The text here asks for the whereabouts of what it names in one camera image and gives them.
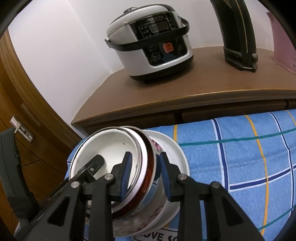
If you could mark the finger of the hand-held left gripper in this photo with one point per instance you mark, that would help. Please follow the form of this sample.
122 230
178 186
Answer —
94 165

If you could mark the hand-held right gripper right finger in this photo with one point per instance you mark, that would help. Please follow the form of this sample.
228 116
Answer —
165 178

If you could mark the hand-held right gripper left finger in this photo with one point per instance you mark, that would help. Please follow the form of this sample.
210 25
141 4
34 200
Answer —
126 176

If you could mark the pink and red plastic bowl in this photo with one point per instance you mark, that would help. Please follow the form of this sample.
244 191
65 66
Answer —
150 166

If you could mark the white enamel floral bowl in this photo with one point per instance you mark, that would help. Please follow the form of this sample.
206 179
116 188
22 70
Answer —
104 146

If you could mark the plain grey-white plate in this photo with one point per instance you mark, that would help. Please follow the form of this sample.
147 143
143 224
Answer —
180 160

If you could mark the white printed plate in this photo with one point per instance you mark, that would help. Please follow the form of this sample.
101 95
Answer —
161 235

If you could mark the blue checked tablecloth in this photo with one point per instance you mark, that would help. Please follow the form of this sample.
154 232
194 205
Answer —
231 162

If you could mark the brown wooden door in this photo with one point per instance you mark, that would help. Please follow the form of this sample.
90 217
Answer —
34 104

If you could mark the brown wooden sideboard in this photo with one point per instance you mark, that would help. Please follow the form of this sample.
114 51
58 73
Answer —
185 85

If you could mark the white and black rice cooker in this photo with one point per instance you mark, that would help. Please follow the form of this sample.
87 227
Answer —
138 60

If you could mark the black thermos flask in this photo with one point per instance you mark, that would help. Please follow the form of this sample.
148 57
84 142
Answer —
235 34

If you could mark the pink electric kettle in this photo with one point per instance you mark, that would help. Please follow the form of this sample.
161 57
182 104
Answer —
284 46

